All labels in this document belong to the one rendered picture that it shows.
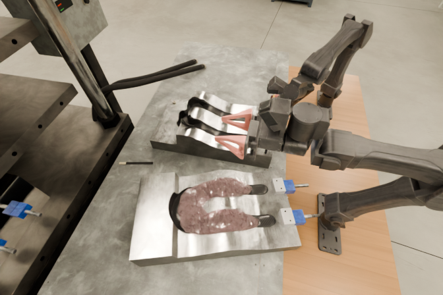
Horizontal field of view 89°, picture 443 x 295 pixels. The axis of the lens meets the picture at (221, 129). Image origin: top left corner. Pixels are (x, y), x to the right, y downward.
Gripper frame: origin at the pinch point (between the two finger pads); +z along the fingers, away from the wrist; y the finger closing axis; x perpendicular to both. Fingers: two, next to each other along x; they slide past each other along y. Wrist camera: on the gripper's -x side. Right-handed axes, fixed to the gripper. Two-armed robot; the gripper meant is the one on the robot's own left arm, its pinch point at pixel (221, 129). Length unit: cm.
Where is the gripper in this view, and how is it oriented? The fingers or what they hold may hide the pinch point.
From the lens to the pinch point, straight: 54.3
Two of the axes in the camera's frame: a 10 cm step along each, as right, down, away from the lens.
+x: 0.3, 6.4, 7.7
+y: -2.5, 7.5, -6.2
